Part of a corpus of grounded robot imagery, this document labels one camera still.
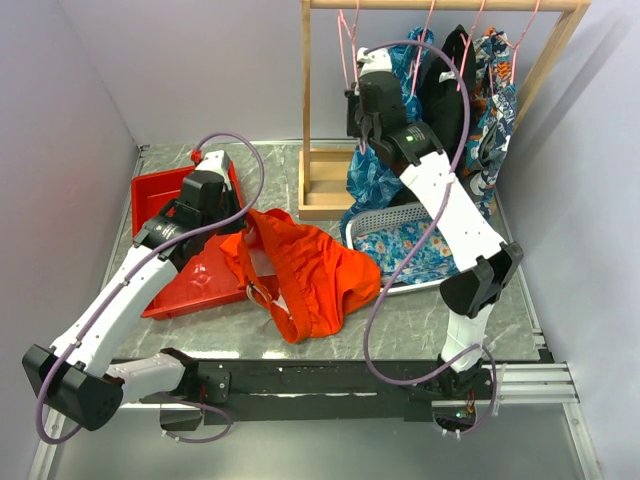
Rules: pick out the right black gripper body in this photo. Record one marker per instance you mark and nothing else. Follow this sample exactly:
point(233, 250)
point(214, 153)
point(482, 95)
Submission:
point(357, 124)

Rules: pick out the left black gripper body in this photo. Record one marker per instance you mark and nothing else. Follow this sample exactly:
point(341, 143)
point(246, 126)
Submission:
point(228, 208)

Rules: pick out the pink hanger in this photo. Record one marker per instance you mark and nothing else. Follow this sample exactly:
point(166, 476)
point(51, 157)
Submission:
point(418, 57)
point(467, 67)
point(348, 31)
point(515, 47)

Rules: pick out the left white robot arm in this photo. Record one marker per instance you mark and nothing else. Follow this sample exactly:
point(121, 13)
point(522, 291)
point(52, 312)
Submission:
point(76, 374)

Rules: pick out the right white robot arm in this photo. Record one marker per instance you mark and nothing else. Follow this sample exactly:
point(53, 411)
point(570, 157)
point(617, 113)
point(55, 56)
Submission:
point(485, 261)

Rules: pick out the black shorts hanging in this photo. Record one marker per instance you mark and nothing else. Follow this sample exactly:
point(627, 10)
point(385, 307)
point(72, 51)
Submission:
point(441, 102)

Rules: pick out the blue patterned shorts hanging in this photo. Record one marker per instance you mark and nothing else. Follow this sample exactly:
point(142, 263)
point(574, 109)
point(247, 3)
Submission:
point(371, 183)

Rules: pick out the orange blue patterned shorts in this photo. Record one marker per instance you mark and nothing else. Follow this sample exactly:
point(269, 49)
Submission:
point(494, 112)

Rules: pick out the floral shorts in basket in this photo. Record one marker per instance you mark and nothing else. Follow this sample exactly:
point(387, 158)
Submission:
point(389, 246)

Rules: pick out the red plastic tray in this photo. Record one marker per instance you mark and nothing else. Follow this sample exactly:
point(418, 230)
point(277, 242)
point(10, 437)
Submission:
point(206, 281)

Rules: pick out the wooden clothes rack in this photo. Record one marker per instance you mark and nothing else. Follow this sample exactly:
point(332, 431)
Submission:
point(322, 193)

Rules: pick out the white plastic basket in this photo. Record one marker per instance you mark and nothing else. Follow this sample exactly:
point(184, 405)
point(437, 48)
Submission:
point(374, 220)

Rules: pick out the black base bar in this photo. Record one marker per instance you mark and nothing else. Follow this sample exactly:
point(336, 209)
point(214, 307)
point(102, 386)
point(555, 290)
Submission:
point(281, 390)

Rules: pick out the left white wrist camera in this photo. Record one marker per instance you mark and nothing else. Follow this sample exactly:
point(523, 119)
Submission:
point(215, 161)

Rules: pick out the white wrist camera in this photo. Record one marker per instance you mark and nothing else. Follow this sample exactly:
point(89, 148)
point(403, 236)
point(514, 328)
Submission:
point(215, 161)
point(378, 60)

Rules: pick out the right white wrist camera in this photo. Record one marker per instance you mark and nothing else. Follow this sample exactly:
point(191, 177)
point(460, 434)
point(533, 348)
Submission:
point(378, 60)

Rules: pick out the aluminium rail frame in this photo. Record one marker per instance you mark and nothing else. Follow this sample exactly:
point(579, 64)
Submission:
point(515, 383)

